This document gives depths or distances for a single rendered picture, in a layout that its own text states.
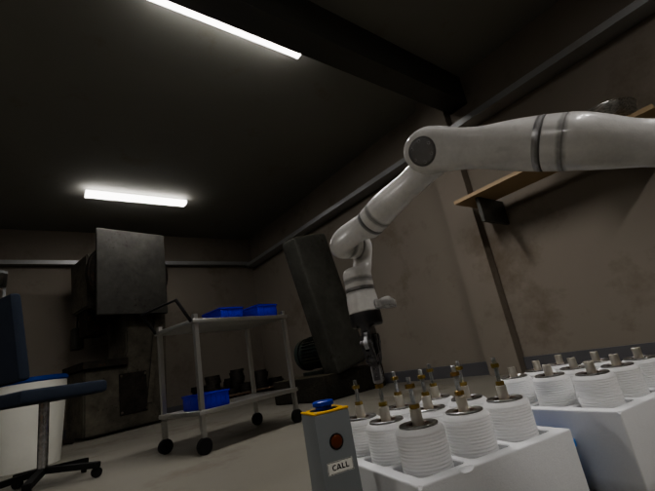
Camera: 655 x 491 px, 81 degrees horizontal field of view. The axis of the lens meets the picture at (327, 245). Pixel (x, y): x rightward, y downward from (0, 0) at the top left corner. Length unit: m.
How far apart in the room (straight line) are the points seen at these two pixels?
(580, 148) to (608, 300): 2.93
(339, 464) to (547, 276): 3.13
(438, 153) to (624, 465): 0.81
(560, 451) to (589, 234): 2.76
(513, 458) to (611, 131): 0.59
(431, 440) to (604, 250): 2.93
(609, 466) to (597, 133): 0.78
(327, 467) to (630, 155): 0.68
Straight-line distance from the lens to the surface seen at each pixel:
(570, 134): 0.70
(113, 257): 5.57
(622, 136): 0.72
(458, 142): 0.74
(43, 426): 2.90
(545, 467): 0.95
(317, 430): 0.75
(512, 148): 0.71
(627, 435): 1.15
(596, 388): 1.18
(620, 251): 3.55
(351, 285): 0.91
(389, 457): 0.91
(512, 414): 0.95
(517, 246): 3.82
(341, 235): 0.92
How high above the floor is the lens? 0.40
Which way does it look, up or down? 16 degrees up
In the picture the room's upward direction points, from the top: 10 degrees counter-clockwise
